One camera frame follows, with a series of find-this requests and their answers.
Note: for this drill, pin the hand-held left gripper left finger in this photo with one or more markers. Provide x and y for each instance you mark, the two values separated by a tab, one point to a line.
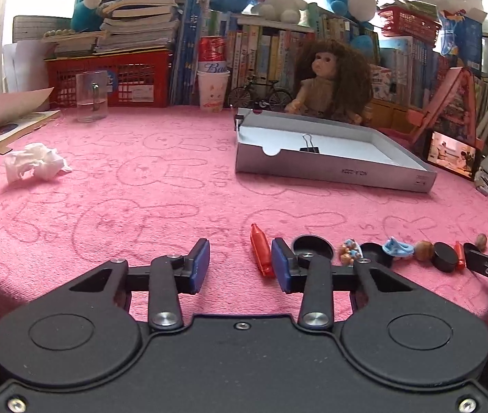
198	264

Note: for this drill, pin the open book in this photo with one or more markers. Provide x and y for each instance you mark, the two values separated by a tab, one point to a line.
7	112

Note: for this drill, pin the white paper sheets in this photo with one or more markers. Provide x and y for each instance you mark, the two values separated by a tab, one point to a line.
22	73

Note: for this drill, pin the red bottle-shaped plastic clip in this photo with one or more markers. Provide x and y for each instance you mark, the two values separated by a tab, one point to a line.
260	249

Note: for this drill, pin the small wooden drawer box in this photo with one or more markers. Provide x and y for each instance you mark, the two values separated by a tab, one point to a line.
392	116

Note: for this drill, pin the row of upright books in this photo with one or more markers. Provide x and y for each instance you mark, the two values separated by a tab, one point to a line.
265	51

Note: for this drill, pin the red plastic crate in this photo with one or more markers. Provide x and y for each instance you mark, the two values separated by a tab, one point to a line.
110	73

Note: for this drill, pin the crumpled white tissue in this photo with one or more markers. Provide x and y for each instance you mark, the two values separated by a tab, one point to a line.
33	163

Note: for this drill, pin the black binder clip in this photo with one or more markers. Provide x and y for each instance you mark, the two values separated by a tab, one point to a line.
310	149
239	118

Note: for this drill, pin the brown walnut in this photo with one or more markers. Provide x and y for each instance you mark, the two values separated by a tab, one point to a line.
423	251

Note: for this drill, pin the white paper cup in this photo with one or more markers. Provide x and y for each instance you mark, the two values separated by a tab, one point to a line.
213	92

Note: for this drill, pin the small red plastic piece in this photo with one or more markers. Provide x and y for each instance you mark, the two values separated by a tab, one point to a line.
459	256

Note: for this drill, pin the blue and white plush doll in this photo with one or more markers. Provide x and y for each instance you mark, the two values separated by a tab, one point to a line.
87	13

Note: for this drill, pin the red drink can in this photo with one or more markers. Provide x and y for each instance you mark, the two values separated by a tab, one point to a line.
212	53

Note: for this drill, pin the row of pale-spined books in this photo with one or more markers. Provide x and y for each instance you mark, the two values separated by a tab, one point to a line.
415	64

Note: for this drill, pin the black round lid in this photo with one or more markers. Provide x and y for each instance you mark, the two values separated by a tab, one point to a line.
312	244
372	250

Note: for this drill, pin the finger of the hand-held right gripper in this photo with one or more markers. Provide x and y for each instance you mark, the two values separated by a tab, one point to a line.
478	260

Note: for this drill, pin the grey cardboard box tray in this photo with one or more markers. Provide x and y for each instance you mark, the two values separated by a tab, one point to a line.
334	170

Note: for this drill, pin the pink phone stand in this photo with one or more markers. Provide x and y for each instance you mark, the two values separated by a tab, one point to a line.
454	103

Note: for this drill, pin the black smartphone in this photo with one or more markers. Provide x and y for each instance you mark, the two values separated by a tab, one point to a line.
452	155

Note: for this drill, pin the stack of lying books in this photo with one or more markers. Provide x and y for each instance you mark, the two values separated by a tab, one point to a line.
136	26

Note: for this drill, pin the miniature black bicycle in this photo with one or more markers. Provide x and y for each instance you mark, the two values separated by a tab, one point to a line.
265	104

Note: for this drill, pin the blue printed packet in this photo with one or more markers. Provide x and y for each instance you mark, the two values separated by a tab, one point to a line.
463	38

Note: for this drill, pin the white shelf board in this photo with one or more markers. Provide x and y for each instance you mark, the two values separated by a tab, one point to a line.
269	21

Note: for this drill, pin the red plastic basket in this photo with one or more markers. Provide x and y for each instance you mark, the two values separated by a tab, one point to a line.
411	26

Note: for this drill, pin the blue round plush toy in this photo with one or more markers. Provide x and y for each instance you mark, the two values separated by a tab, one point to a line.
362	45

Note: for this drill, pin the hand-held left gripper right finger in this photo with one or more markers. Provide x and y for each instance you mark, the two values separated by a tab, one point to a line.
280	266

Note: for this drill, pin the brown-haired doll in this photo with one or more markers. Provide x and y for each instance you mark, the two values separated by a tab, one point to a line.
334	73

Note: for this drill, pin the clear glass cup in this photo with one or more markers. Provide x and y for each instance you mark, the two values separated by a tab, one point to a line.
91	114

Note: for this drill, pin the small brown nut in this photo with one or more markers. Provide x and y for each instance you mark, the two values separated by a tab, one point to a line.
481	241

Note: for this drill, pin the black round cap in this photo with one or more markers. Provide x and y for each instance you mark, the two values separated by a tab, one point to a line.
445	257

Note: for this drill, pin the pink rabbit print tablecloth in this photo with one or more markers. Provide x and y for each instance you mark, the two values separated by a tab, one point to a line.
140	206

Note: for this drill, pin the blue hair clip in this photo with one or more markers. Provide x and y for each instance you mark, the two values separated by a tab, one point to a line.
396	247

